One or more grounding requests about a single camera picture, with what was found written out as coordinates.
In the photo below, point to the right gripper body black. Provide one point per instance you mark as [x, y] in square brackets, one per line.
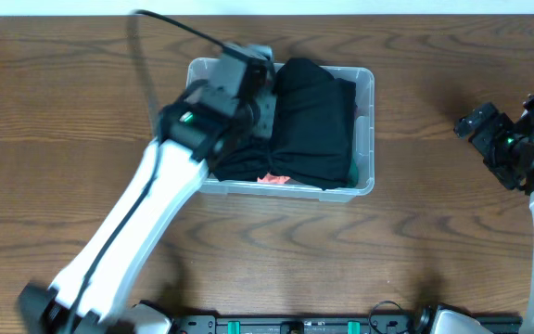
[508, 151]

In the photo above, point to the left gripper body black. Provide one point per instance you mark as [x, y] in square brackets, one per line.
[267, 113]

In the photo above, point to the black hoodie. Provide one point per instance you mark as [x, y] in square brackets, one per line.
[312, 133]

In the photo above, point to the clear plastic storage bin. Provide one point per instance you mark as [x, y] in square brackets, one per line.
[363, 152]

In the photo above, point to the coral pink garment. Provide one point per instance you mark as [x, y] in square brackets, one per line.
[273, 179]

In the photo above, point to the dark green garment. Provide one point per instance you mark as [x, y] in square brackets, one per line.
[353, 175]

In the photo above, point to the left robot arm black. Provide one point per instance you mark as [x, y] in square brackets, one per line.
[206, 122]

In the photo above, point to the black mounting rail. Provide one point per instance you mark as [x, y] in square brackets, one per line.
[322, 325]

